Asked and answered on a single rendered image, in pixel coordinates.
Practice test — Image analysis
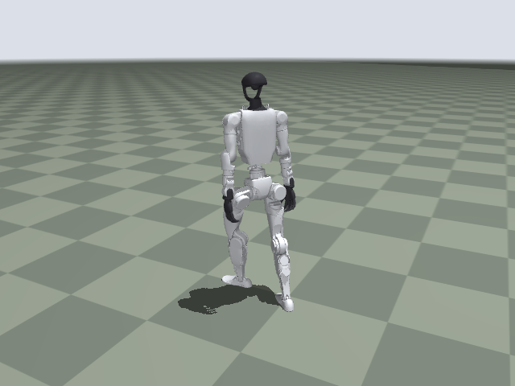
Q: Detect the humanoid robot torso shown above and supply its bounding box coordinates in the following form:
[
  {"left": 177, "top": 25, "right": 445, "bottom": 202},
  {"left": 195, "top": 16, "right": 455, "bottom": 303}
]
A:
[{"left": 236, "top": 104, "right": 277, "bottom": 201}]

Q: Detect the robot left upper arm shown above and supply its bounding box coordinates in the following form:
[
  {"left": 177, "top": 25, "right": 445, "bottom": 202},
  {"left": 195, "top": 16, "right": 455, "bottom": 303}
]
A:
[{"left": 222, "top": 112, "right": 241, "bottom": 162}]

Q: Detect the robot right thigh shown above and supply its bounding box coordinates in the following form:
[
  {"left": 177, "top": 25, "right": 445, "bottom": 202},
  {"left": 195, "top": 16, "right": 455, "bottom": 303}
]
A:
[{"left": 265, "top": 182, "right": 286, "bottom": 254}]

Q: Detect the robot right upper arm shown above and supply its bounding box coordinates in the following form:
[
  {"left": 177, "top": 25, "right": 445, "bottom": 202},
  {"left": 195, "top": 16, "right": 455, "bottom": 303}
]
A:
[{"left": 275, "top": 110, "right": 289, "bottom": 156}]

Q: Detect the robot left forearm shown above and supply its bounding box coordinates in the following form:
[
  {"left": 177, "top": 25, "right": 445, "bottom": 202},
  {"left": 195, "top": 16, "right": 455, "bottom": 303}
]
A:
[{"left": 220, "top": 150, "right": 235, "bottom": 197}]

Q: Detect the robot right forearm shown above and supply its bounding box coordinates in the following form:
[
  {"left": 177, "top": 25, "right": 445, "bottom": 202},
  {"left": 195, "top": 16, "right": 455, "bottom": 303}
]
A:
[{"left": 279, "top": 146, "right": 295, "bottom": 186}]

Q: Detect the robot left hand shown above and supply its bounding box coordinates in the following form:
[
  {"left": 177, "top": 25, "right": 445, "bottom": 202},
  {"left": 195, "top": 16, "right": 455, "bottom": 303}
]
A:
[{"left": 222, "top": 189, "right": 240, "bottom": 223}]

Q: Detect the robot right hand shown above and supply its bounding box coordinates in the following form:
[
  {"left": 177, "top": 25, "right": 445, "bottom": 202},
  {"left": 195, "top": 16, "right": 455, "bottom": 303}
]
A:
[{"left": 281, "top": 178, "right": 296, "bottom": 211}]

